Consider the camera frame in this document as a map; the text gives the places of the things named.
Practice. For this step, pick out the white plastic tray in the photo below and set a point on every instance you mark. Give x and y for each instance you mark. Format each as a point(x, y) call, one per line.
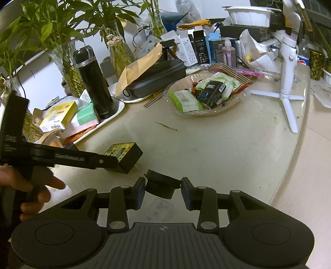
point(113, 111)

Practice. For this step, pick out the yellow black rectangular box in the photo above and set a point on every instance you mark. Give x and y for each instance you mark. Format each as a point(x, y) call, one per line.
point(129, 156)

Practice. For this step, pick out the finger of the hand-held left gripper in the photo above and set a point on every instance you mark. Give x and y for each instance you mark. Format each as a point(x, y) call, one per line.
point(104, 161)

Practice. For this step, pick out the black oval zip case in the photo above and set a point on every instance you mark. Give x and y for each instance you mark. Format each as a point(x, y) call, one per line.
point(157, 75)

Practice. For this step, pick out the white gimbal tripod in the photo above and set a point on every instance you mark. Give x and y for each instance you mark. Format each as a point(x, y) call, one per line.
point(288, 64)

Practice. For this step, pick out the black thermos bottle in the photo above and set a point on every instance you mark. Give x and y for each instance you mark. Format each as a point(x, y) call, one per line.
point(94, 82)

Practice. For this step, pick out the orange snack packet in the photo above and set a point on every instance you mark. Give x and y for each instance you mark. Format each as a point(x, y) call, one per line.
point(54, 142)

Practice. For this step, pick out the green wipes packet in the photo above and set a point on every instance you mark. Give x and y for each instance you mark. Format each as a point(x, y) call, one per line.
point(185, 100)
point(230, 82)

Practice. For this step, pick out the narrow glass vase with bamboo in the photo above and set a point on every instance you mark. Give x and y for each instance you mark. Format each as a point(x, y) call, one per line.
point(157, 23)

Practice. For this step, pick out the black snack packet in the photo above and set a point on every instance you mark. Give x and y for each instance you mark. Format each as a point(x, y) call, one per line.
point(210, 94)

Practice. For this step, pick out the white paper bag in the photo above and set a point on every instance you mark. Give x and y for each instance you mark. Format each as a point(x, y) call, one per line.
point(254, 49)

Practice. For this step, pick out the small black flanged cap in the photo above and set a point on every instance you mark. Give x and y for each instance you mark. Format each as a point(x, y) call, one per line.
point(161, 186)

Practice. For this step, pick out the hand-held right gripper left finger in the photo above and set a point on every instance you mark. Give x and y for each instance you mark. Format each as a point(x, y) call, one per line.
point(139, 192)

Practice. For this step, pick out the rainbow striped straws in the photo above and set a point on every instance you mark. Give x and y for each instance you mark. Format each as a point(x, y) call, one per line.
point(227, 68)

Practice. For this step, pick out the pineapple print cup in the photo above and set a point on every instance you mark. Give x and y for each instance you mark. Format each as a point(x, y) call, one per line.
point(316, 66)

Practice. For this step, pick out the cola bottle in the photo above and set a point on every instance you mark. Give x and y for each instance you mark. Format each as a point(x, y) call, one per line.
point(303, 55)

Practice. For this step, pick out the yellow white carton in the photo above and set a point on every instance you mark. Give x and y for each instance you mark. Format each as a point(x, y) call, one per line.
point(58, 116)

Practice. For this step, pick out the white plastic basket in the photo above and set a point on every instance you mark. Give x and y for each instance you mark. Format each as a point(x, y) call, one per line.
point(249, 15)

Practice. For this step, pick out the thin brown twig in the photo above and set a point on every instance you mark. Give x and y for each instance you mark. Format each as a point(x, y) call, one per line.
point(166, 126)

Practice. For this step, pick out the small black tripod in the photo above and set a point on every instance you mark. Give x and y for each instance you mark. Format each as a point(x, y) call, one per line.
point(169, 49)

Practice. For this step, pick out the pink beaded strip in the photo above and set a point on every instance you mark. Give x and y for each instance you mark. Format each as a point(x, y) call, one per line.
point(258, 72)

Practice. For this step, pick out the clear tray of snacks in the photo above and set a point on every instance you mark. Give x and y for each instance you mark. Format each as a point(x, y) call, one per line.
point(232, 103)

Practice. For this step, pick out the mint green tissue pack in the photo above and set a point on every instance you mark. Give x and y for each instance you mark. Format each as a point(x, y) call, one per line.
point(85, 115)

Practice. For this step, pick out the blue carton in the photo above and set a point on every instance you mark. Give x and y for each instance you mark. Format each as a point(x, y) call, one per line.
point(214, 49)

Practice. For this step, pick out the red flat packet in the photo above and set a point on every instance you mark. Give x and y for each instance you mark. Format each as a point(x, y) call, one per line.
point(77, 135)

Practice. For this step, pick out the black carton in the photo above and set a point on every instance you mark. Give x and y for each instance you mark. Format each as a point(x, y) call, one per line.
point(201, 47)

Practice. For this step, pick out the brown paper envelope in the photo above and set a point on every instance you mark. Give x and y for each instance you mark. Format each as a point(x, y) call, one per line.
point(137, 69)

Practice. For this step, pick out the conical glass flask vase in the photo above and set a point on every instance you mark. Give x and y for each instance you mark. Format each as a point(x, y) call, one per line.
point(120, 57)

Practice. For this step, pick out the person's left hand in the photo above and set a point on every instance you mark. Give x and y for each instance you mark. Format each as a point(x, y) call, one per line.
point(13, 178)

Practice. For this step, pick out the pink soap pump bottle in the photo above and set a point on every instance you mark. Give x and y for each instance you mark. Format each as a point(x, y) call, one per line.
point(229, 54)

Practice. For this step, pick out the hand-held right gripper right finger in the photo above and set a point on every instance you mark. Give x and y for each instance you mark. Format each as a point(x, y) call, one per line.
point(186, 192)

